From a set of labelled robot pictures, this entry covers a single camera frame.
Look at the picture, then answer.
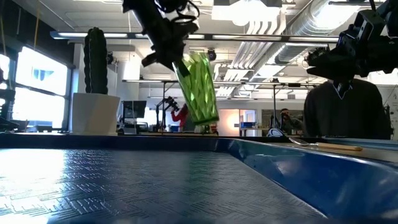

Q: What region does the white hexagonal plant pot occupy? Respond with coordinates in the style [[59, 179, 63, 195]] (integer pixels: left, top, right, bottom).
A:
[[71, 92, 121, 136]]

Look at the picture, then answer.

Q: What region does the green cactus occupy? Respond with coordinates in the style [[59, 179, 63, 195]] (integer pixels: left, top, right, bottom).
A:
[[83, 27, 109, 95]]

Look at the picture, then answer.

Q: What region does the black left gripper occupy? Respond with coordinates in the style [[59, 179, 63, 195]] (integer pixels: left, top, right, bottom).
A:
[[132, 6, 200, 78]]

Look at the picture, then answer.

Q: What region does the spoon with wooden handle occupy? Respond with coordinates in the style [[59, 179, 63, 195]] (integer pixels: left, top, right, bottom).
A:
[[288, 136, 364, 152]]

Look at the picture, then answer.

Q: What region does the white blue round object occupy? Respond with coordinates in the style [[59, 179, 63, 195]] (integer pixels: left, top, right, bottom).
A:
[[266, 128, 284, 138]]

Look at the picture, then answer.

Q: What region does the dark background machine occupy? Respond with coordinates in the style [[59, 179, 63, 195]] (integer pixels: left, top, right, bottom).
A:
[[0, 88, 20, 132]]

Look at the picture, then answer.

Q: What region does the black computer monitor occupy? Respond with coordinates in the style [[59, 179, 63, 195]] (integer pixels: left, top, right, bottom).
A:
[[121, 100, 147, 119]]

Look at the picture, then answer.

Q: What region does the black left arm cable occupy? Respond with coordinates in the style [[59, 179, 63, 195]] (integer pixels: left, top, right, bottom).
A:
[[161, 0, 201, 24]]

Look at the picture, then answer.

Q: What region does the person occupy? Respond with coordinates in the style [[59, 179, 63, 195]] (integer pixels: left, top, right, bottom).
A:
[[277, 108, 305, 136], [170, 103, 190, 132], [303, 77, 392, 141]]

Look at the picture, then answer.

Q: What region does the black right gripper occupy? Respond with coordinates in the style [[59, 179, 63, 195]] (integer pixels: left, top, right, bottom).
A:
[[305, 26, 398, 83]]

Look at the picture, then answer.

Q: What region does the blue plastic tray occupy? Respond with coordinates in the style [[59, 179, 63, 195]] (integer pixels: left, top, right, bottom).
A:
[[0, 133, 398, 224]]

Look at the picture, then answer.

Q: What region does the silver ventilation duct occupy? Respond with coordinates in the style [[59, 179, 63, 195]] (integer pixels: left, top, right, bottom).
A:
[[273, 0, 386, 65]]

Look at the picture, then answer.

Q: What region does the long ceiling light bar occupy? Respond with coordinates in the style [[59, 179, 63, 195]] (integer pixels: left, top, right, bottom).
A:
[[49, 30, 340, 44]]

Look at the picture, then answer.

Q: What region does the green faceted plastic cup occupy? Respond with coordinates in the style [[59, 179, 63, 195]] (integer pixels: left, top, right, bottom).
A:
[[172, 52, 220, 126]]

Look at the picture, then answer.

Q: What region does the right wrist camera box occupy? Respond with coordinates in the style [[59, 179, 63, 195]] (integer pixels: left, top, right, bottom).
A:
[[353, 9, 388, 37]]

